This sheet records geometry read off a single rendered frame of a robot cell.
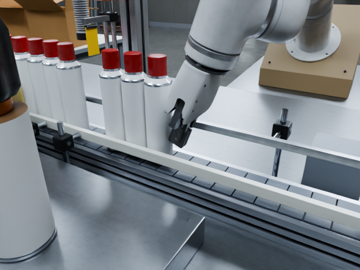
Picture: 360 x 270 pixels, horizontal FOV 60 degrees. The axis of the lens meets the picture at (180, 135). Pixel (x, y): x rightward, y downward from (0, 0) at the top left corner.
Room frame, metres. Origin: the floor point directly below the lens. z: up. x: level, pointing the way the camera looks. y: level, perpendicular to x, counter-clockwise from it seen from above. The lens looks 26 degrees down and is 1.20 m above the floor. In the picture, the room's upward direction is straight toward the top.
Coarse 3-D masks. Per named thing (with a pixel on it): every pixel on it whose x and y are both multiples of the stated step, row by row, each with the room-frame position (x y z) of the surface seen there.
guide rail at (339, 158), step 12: (96, 96) 0.68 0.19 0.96; (216, 132) 0.52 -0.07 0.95; (228, 132) 0.50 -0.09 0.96; (240, 132) 0.49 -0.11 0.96; (252, 132) 0.49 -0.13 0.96; (264, 144) 0.47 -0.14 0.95; (276, 144) 0.46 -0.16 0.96; (288, 144) 0.45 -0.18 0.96; (300, 144) 0.45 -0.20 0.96; (312, 156) 0.43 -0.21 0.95; (324, 156) 0.42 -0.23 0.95; (336, 156) 0.41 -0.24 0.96; (348, 156) 0.41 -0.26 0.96
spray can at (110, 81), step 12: (108, 48) 0.61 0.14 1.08; (108, 60) 0.58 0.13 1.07; (108, 72) 0.57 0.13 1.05; (120, 72) 0.58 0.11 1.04; (108, 84) 0.57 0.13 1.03; (120, 84) 0.57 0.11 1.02; (108, 96) 0.57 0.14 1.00; (120, 96) 0.57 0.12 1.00; (108, 108) 0.57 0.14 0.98; (120, 108) 0.57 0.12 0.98; (108, 120) 0.57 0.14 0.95; (120, 120) 0.57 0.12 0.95; (108, 132) 0.57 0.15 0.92; (120, 132) 0.57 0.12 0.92
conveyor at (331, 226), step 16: (48, 128) 0.68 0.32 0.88; (96, 128) 0.69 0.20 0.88; (80, 144) 0.60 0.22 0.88; (96, 144) 0.60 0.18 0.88; (128, 160) 0.53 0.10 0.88; (144, 160) 0.53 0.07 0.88; (192, 160) 0.53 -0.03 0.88; (208, 160) 0.53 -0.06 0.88; (176, 176) 0.48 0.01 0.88; (192, 176) 0.48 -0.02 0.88; (240, 176) 0.48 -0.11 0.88; (256, 176) 0.48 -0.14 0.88; (224, 192) 0.43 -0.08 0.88; (240, 192) 0.43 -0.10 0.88; (304, 192) 0.43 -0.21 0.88; (272, 208) 0.39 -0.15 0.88; (288, 208) 0.39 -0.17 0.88; (352, 208) 0.39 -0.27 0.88; (320, 224) 0.35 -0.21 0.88; (336, 224) 0.35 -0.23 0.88
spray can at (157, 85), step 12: (156, 60) 0.53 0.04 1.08; (156, 72) 0.53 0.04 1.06; (144, 84) 0.53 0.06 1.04; (156, 84) 0.52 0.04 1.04; (168, 84) 0.53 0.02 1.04; (156, 96) 0.52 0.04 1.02; (156, 108) 0.52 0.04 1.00; (156, 120) 0.52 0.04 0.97; (168, 120) 0.53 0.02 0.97; (156, 132) 0.52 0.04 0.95; (168, 132) 0.53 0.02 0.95; (156, 144) 0.52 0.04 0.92; (168, 144) 0.53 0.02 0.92
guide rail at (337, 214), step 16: (64, 128) 0.62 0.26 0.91; (80, 128) 0.61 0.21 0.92; (112, 144) 0.55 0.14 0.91; (128, 144) 0.54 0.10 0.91; (160, 160) 0.49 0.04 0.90; (176, 160) 0.47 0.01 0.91; (208, 176) 0.44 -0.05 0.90; (224, 176) 0.43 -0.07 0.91; (256, 192) 0.40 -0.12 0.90; (272, 192) 0.39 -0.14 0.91; (288, 192) 0.38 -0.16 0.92; (304, 208) 0.36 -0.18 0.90; (320, 208) 0.35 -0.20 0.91; (336, 208) 0.34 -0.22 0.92; (352, 224) 0.33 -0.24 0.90
